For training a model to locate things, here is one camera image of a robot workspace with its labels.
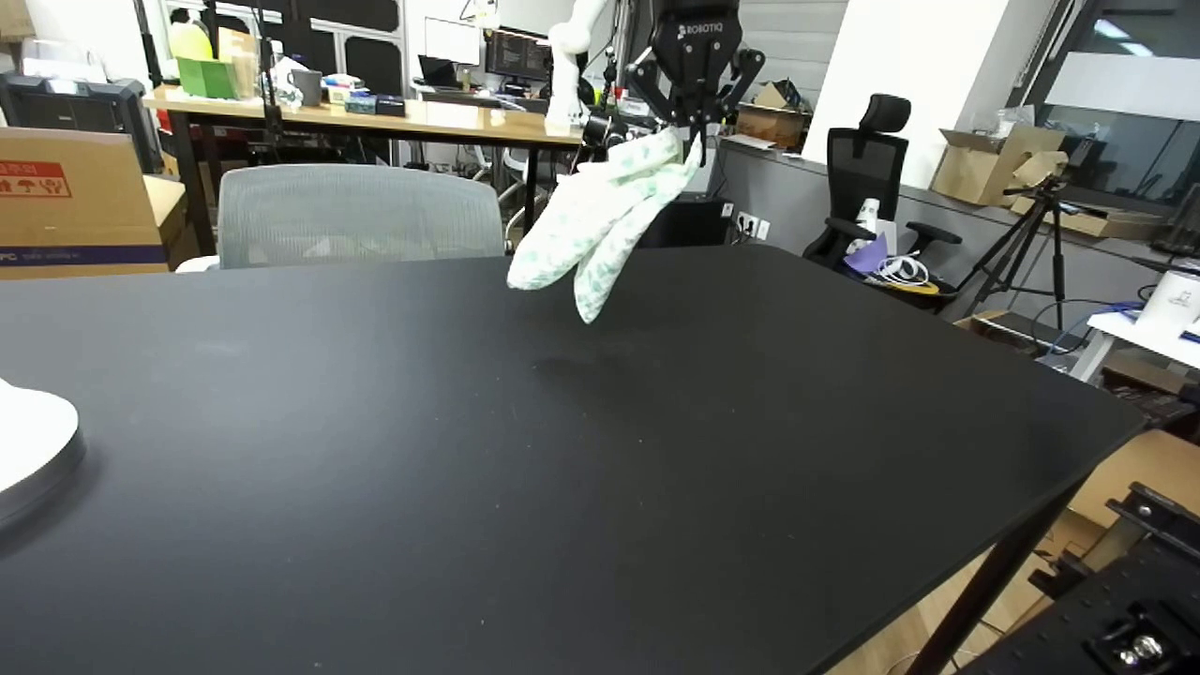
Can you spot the green storage box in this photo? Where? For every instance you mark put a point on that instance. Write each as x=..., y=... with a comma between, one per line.
x=207, y=77

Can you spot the white spray bottle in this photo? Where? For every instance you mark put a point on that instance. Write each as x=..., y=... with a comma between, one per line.
x=871, y=225

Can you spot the wooden desk with black legs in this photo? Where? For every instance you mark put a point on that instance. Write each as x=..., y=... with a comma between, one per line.
x=424, y=119

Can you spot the small brown cardboard box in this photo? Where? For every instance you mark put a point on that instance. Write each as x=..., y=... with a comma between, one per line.
x=773, y=125

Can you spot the black table leg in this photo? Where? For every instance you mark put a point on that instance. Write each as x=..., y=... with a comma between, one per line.
x=988, y=587

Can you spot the long flat cardboard box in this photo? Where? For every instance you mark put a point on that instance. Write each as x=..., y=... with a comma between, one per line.
x=1102, y=217

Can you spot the white side table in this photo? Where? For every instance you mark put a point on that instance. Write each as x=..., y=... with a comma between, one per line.
x=1169, y=311

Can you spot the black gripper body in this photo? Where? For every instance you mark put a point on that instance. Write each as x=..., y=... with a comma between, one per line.
x=696, y=31

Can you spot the black metal equipment frame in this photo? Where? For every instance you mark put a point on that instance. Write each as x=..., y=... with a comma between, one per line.
x=1127, y=602

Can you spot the grey mesh office chair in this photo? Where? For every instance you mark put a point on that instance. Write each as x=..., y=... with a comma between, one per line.
x=351, y=212

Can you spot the black camera tripod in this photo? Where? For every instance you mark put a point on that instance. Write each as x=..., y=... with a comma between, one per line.
x=1057, y=247

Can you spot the white curved column object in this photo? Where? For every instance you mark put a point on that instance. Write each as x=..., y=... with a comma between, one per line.
x=568, y=77

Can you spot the white cloth with green print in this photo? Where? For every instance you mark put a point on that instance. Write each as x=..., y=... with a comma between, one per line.
x=603, y=212

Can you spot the black monitor with lit screen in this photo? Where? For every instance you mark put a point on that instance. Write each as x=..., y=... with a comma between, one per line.
x=519, y=56

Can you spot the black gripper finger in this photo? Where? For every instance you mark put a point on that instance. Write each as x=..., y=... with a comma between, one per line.
x=738, y=84
x=663, y=89

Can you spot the cardboard box with red label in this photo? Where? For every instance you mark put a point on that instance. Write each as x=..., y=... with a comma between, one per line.
x=76, y=201

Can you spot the open cardboard box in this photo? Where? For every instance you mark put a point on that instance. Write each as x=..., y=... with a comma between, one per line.
x=978, y=170

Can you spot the purple item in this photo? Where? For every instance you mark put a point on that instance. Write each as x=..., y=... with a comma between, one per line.
x=864, y=261

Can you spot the black printer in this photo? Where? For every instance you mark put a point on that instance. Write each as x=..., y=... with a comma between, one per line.
x=76, y=107

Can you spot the white plate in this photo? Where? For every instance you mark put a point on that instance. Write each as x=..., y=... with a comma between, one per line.
x=24, y=431

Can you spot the black panel board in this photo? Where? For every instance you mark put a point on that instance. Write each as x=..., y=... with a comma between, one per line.
x=369, y=60

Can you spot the black office chair with headrest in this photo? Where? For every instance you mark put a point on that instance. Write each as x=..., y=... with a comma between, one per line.
x=867, y=162

